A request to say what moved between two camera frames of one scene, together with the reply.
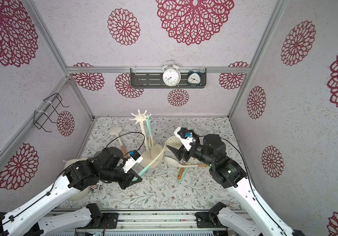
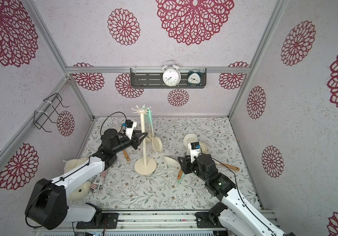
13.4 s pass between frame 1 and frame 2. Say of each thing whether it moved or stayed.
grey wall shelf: stayed
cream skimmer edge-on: stayed
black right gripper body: moved
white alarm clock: stayed
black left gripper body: moved
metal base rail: stayed
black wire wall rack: stayed
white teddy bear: stayed
